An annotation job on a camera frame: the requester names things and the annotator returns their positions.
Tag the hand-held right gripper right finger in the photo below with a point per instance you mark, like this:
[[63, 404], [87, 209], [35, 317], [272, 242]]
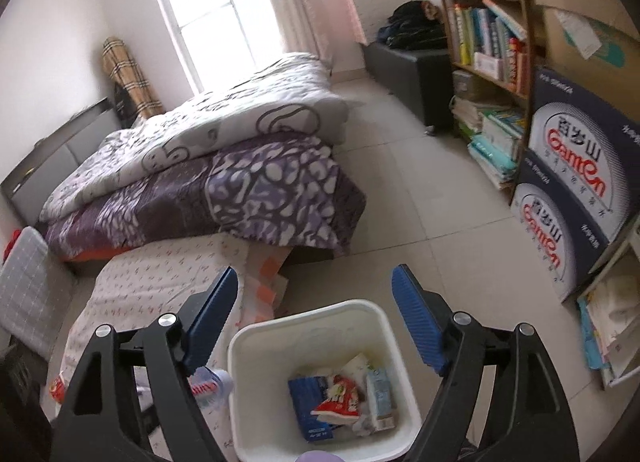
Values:
[[417, 317]]

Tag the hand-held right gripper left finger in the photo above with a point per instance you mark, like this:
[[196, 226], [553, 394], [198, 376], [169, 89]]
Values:
[[215, 312]]

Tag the white trash bin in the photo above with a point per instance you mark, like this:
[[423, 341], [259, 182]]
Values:
[[280, 347]]

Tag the white wad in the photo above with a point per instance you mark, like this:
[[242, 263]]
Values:
[[357, 367]]

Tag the blue grey milk carton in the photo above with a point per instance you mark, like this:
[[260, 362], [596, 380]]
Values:
[[381, 397]]

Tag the red white snack wrapper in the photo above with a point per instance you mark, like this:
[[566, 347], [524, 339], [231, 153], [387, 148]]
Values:
[[340, 399]]

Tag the white tissue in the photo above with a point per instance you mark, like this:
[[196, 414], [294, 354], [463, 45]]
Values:
[[365, 424]]

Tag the person's right hand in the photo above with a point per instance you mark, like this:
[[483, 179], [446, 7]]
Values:
[[320, 457]]

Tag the plastic bottle with red label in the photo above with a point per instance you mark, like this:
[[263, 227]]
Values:
[[212, 386]]

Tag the purple patterned blanket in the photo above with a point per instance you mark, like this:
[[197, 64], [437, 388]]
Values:
[[250, 192]]

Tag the blue water carton box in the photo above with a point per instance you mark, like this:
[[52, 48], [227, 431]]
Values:
[[580, 151], [555, 237]]

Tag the red paper noodle cup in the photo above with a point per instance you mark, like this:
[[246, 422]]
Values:
[[57, 388]]

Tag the stack of lying books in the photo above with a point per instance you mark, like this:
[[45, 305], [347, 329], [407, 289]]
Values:
[[492, 141]]

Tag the white printed quilt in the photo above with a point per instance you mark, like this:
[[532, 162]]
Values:
[[225, 116]]

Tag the stack of papers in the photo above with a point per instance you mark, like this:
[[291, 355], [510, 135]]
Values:
[[615, 327]]

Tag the red cloth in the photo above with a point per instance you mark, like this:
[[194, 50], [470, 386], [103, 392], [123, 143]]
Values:
[[10, 249]]

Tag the black waste bin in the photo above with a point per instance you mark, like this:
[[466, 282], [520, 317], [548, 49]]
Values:
[[20, 402]]

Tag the grey bed headboard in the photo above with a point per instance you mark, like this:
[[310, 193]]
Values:
[[50, 161]]

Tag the black bag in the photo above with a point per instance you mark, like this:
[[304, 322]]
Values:
[[125, 104]]

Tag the black ottoman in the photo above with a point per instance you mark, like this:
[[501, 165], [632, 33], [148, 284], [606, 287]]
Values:
[[415, 81]]

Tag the plaid cloth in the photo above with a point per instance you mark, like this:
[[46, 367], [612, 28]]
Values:
[[132, 76]]

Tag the row of colourful books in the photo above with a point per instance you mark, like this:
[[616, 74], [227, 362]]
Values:
[[490, 36]]

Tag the pile of dark clothes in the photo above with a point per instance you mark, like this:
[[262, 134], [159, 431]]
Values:
[[410, 24]]

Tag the wooden bookshelf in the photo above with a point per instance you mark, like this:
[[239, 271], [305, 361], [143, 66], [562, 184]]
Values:
[[522, 41]]

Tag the window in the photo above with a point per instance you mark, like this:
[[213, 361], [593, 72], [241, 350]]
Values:
[[210, 11]]

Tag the brown cardboard box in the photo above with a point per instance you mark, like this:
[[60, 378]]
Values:
[[585, 26]]

